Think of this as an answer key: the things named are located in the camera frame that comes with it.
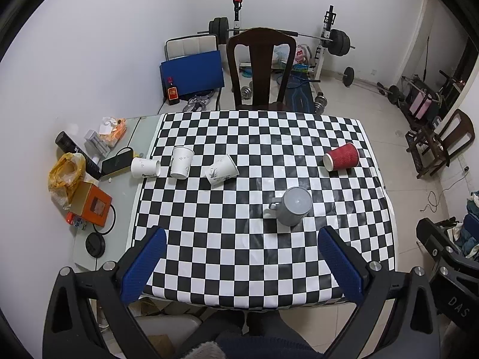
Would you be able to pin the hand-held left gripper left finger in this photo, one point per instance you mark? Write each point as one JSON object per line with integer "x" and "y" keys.
{"x": 144, "y": 265}

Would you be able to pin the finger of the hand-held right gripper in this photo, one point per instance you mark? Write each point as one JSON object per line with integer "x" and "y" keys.
{"x": 443, "y": 241}

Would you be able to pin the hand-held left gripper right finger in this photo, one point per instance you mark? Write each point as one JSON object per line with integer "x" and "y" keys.
{"x": 342, "y": 265}

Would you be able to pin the white printed paper cup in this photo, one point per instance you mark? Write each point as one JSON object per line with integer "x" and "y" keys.
{"x": 221, "y": 172}
{"x": 144, "y": 168}
{"x": 182, "y": 162}

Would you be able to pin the red ribbed paper cup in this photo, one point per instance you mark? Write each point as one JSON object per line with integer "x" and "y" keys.
{"x": 342, "y": 157}

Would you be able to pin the pile of clothes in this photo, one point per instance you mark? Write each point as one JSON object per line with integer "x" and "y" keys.
{"x": 472, "y": 228}

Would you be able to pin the cardboard box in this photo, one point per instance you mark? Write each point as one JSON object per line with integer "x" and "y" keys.
{"x": 151, "y": 308}

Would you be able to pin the black round lid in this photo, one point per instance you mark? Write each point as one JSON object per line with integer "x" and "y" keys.
{"x": 94, "y": 245}

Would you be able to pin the grey mug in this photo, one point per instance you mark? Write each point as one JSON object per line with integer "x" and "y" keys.
{"x": 293, "y": 205}

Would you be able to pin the orange box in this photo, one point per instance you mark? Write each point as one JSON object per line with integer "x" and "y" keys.
{"x": 91, "y": 205}

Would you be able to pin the black white checkered tablecloth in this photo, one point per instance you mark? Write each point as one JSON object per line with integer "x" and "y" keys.
{"x": 239, "y": 202}

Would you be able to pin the yellow plastic bag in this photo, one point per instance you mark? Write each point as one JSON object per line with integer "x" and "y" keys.
{"x": 63, "y": 179}

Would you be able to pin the grey small box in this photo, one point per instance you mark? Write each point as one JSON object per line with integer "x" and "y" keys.
{"x": 96, "y": 143}

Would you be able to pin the black cylinder tube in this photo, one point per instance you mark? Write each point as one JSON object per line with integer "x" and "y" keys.
{"x": 76, "y": 151}

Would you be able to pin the orange tissue pack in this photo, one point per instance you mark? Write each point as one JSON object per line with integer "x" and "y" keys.
{"x": 114, "y": 134}

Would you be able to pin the chrome dumbbell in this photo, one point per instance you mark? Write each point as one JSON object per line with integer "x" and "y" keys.
{"x": 320, "y": 103}
{"x": 247, "y": 91}

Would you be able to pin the dark blue weight bench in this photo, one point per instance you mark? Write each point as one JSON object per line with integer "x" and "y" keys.
{"x": 299, "y": 99}

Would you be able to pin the chrome metal rings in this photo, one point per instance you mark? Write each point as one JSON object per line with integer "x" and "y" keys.
{"x": 198, "y": 101}

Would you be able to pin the brown liquor bottle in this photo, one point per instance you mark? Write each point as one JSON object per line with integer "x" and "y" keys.
{"x": 173, "y": 93}

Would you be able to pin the small barbell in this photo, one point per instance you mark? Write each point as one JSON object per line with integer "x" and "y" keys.
{"x": 348, "y": 76}

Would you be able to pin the blue board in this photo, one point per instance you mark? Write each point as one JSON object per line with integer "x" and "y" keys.
{"x": 192, "y": 74}

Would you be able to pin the pink printed bag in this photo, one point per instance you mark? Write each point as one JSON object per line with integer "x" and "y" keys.
{"x": 301, "y": 55}

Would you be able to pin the dark wooden dining chair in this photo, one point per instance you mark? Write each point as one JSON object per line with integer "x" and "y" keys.
{"x": 261, "y": 67}

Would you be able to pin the barbell with black plates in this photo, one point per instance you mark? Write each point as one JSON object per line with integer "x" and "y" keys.
{"x": 338, "y": 43}

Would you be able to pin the white cushioned chair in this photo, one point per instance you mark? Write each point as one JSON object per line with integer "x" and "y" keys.
{"x": 191, "y": 45}

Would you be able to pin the white weight rack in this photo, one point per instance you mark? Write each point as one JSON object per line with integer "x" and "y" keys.
{"x": 325, "y": 33}

